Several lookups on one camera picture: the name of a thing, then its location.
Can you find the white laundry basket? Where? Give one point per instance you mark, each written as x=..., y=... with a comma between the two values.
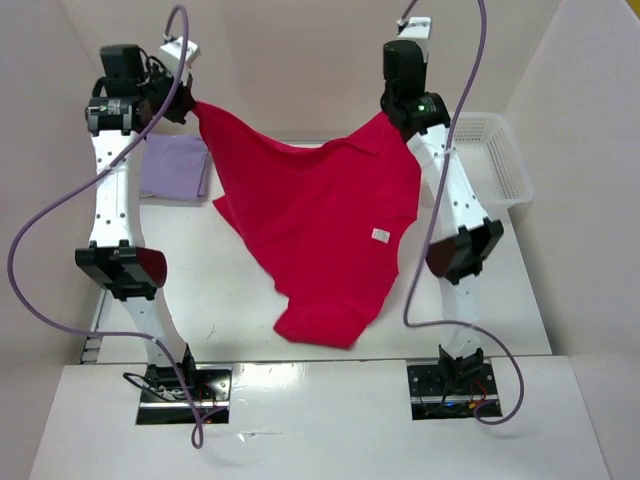
x=492, y=160

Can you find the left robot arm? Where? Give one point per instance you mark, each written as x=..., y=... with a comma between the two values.
x=135, y=91

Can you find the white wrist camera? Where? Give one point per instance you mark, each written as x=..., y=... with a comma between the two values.
x=170, y=52
x=414, y=35

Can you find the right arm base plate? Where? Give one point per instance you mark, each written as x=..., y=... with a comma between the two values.
x=431, y=400

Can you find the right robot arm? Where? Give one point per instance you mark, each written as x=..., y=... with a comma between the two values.
x=461, y=235

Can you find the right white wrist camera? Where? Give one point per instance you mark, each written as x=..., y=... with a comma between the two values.
x=414, y=35

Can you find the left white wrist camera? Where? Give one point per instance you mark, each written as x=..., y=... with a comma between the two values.
x=170, y=52

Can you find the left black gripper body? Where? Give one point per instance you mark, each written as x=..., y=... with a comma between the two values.
x=159, y=88

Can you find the lavender t shirt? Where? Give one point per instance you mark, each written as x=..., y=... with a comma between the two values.
x=174, y=167

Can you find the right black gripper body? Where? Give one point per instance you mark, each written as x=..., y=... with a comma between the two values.
x=386, y=97

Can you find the pink t shirt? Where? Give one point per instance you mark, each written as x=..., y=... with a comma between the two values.
x=325, y=223

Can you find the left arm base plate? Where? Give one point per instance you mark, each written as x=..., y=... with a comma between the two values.
x=162, y=401

